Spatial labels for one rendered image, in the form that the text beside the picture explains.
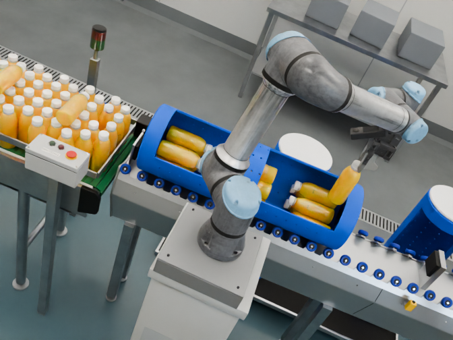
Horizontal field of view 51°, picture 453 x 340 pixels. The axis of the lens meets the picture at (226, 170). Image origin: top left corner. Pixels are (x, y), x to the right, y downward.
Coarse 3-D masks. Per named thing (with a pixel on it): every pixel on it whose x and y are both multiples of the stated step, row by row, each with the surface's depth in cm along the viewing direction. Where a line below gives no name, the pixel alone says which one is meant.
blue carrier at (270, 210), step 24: (168, 120) 183; (192, 120) 199; (144, 144) 181; (216, 144) 206; (144, 168) 188; (168, 168) 183; (288, 168) 204; (312, 168) 197; (288, 192) 208; (360, 192) 185; (264, 216) 187; (288, 216) 183; (336, 216) 208; (312, 240) 192; (336, 240) 184
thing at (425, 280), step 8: (432, 256) 198; (440, 256) 196; (424, 264) 206; (432, 264) 195; (440, 264) 192; (424, 272) 203; (432, 272) 195; (440, 272) 193; (424, 280) 200; (432, 280) 197; (424, 288) 200
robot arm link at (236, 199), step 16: (224, 176) 140; (240, 176) 138; (224, 192) 134; (240, 192) 134; (256, 192) 136; (224, 208) 134; (240, 208) 132; (256, 208) 135; (224, 224) 137; (240, 224) 136
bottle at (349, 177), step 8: (352, 168) 172; (344, 176) 174; (352, 176) 172; (360, 176) 174; (336, 184) 178; (344, 184) 174; (352, 184) 174; (336, 192) 178; (344, 192) 177; (336, 200) 180; (344, 200) 180
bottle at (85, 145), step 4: (80, 136) 185; (76, 140) 186; (80, 140) 185; (84, 140) 185; (88, 140) 186; (76, 144) 186; (80, 144) 185; (84, 144) 185; (88, 144) 186; (92, 144) 189; (80, 148) 186; (84, 148) 186; (88, 148) 187; (88, 152) 188; (88, 164) 194; (88, 168) 196
